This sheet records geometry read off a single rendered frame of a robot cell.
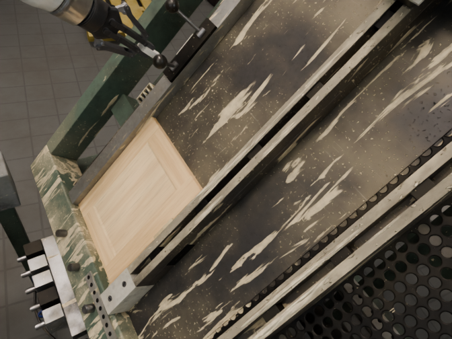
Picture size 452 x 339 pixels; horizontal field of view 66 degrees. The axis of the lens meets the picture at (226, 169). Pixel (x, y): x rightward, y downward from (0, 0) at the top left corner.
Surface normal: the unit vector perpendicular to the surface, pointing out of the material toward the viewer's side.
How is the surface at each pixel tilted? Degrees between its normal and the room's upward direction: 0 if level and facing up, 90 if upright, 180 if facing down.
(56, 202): 51
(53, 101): 0
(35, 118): 0
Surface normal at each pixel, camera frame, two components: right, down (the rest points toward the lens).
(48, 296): 0.18, -0.65
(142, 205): -0.54, -0.18
